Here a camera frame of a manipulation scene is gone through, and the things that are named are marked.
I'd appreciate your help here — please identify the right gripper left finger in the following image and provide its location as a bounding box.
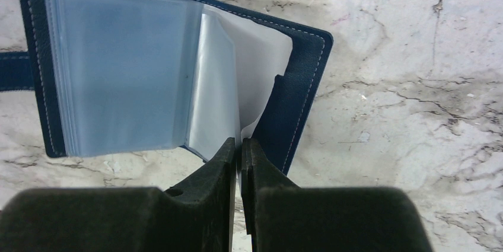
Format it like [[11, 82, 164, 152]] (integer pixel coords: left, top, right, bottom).
[[1, 138, 236, 251]]

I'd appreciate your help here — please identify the dark blue card holder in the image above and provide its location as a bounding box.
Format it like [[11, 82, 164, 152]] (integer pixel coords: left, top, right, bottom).
[[1, 0, 333, 173]]

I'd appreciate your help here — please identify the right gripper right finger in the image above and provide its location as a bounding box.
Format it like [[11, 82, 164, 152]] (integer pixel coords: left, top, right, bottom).
[[241, 139, 432, 251]]

